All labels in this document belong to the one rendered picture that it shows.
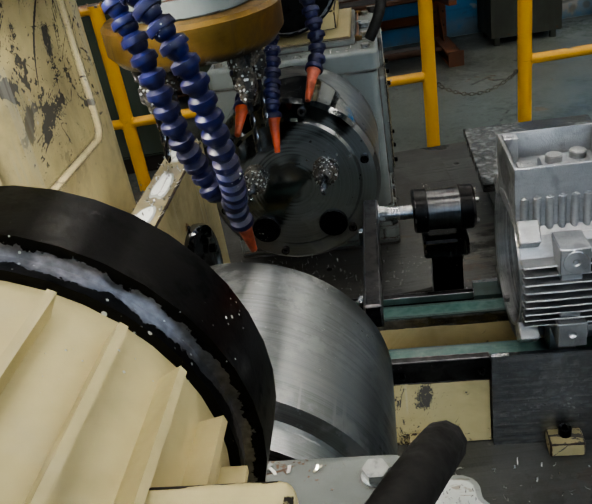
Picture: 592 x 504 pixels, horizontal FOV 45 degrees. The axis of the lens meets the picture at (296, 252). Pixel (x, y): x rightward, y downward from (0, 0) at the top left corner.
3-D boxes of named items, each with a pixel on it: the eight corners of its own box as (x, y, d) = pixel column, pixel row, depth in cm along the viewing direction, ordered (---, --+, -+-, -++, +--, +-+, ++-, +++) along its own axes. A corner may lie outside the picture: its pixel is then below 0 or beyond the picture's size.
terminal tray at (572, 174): (515, 234, 74) (514, 171, 71) (497, 190, 83) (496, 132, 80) (636, 222, 72) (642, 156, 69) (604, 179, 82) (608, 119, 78)
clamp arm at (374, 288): (360, 219, 98) (360, 330, 76) (358, 200, 97) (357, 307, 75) (385, 217, 98) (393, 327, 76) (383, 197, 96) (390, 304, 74)
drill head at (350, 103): (217, 296, 103) (176, 133, 91) (253, 179, 138) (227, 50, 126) (390, 280, 99) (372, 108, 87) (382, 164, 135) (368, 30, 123)
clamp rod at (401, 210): (375, 225, 95) (374, 212, 94) (375, 218, 97) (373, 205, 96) (436, 219, 94) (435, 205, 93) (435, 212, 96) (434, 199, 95)
